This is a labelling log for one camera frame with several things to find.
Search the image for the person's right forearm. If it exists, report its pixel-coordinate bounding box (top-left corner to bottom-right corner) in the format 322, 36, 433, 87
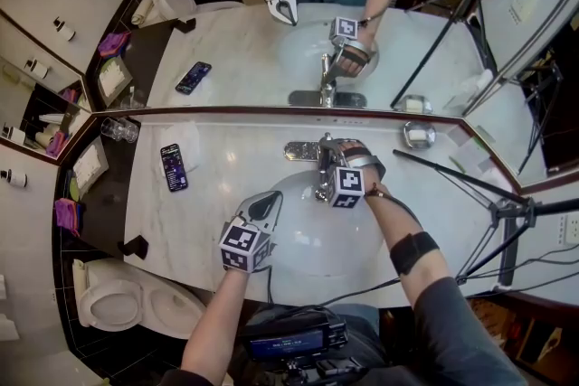
364, 180, 456, 308

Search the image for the white bottle with black cap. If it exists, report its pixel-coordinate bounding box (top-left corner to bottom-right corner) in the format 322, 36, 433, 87
0, 169, 28, 188

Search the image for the chrome faucet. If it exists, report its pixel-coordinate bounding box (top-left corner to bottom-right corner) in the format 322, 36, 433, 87
283, 132, 338, 202

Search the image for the black smartphone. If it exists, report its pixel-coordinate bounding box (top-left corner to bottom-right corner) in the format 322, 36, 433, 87
159, 143, 189, 193

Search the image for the black power cable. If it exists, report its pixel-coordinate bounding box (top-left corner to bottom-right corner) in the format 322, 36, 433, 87
456, 243, 579, 281
470, 270, 579, 298

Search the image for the black tripod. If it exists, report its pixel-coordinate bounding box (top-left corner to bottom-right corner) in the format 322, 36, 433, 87
392, 148, 579, 286

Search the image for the person's left forearm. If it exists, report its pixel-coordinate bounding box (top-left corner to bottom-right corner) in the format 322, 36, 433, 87
179, 268, 251, 385

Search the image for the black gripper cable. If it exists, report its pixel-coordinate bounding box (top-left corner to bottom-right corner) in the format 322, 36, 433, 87
264, 266, 277, 304
318, 189, 424, 306

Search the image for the black folded strap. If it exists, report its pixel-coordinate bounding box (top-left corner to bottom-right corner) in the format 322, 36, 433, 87
117, 234, 149, 259

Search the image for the person's right hand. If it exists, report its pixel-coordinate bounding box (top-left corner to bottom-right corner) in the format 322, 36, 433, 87
337, 139, 379, 171

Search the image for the narrow angled mirror panel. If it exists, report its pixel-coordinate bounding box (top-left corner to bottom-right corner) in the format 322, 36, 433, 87
463, 0, 579, 193
0, 11, 99, 166

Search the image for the white wall socket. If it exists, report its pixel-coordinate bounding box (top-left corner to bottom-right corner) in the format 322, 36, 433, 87
558, 212, 579, 245

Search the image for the black armband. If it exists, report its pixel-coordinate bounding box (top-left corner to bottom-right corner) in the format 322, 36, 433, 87
389, 231, 440, 277

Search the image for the person's dark shirt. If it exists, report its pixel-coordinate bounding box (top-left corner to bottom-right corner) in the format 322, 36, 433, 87
157, 276, 530, 386

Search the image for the white paper towel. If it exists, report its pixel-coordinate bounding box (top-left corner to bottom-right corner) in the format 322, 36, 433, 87
165, 120, 203, 174

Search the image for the white oval sink basin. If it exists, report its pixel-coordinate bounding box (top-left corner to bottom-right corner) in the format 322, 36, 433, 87
266, 169, 390, 277

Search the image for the white paper sheet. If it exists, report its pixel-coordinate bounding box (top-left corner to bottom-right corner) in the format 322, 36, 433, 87
454, 135, 494, 175

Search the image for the large wall mirror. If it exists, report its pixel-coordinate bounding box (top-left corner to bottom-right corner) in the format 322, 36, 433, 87
0, 0, 579, 123

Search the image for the purple folded cloth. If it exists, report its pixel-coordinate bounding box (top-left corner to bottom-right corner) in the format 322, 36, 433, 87
53, 198, 86, 237

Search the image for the white toilet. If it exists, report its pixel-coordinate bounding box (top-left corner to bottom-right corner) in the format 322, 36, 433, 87
71, 257, 209, 340

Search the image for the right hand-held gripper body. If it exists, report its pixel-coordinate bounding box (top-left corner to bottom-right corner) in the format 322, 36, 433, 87
326, 148, 387, 209

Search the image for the tray with white packets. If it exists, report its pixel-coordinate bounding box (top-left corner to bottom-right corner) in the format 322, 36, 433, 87
71, 143, 109, 198

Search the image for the metal soap dish with soap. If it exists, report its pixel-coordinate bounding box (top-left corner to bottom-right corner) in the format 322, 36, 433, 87
403, 120, 437, 150

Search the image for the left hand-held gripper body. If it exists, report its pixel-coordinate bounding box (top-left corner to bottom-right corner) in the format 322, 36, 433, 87
218, 215, 277, 273

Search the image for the black chest-mounted recorder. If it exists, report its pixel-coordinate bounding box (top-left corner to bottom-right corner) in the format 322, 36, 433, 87
237, 311, 363, 383

